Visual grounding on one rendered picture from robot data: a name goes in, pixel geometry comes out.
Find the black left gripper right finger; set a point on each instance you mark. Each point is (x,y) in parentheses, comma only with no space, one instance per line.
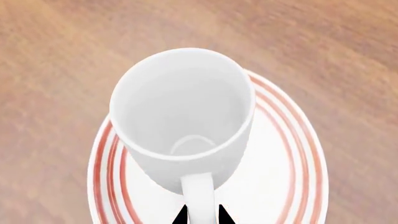
(225,216)

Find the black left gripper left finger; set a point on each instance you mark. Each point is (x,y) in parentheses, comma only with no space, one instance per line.
(182,217)

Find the white ceramic mug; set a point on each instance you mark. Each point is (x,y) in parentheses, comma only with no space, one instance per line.
(180,112)

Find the white plate with red rings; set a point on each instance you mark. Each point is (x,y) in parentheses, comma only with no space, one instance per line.
(273,163)

